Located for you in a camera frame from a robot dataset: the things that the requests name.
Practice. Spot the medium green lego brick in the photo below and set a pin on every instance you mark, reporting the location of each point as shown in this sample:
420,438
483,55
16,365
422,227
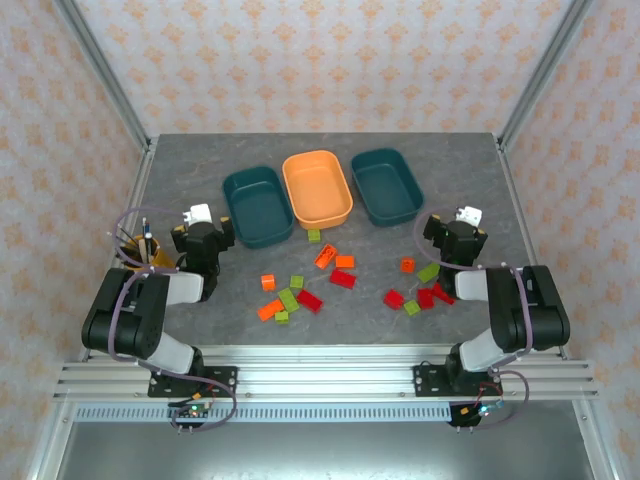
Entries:
428,273

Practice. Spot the small orange lego brick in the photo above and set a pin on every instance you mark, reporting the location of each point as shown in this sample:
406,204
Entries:
408,265
268,282

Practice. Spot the small red lego brick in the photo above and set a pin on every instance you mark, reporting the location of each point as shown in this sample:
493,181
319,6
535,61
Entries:
426,298
393,299
443,294

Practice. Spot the long orange lego brick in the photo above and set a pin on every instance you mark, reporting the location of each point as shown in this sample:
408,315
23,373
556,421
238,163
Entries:
270,310
325,256

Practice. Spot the long red lego brick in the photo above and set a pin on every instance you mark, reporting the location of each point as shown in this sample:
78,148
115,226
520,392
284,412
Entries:
310,300

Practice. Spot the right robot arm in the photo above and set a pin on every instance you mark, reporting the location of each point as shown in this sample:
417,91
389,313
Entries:
525,320

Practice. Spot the yellow pen cup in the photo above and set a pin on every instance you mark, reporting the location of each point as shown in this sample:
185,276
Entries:
162,257

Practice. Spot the black pen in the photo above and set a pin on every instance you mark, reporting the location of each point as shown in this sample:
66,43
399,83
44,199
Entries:
147,230

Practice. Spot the wooden stick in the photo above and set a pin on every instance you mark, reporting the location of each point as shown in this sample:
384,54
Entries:
144,251

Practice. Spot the teal plastic container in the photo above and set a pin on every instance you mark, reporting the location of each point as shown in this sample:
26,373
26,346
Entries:
387,187
257,207

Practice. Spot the thin black stick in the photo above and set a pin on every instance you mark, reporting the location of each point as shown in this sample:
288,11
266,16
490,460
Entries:
125,245

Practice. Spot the small green lego brick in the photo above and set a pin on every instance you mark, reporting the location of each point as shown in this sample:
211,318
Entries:
411,307
296,282
282,317
314,236

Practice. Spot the long green lego brick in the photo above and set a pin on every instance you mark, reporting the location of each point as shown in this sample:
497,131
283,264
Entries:
287,299

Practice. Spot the flat orange lego brick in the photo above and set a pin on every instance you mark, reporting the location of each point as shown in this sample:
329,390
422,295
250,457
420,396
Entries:
345,261

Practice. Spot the orange plastic container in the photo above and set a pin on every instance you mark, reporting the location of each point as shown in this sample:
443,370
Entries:
317,190

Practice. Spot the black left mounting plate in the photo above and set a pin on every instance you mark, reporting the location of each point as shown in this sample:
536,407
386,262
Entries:
220,380

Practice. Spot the black mounting plate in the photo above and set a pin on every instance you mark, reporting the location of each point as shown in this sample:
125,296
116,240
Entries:
432,382
220,380

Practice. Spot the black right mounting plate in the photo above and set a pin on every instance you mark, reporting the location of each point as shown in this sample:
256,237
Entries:
432,382

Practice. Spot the right circuit board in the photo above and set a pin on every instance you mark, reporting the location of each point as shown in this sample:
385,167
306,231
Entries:
482,410

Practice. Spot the circuit board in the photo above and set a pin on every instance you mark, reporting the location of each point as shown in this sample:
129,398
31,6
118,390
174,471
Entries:
192,412
482,410

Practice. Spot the left circuit board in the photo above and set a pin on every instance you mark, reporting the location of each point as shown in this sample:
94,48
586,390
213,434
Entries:
192,412

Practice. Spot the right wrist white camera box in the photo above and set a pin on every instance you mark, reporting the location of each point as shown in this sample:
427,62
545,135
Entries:
470,215

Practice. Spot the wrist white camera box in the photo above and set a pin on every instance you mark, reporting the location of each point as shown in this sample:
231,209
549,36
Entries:
470,215
199,213

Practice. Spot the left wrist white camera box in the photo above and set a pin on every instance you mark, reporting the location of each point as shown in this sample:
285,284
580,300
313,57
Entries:
199,213

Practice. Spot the aluminium table side rail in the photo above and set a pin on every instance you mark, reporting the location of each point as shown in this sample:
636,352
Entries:
522,215
137,200

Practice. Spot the aluminium frame post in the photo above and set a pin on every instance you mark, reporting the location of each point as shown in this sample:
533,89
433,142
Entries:
105,75
545,75

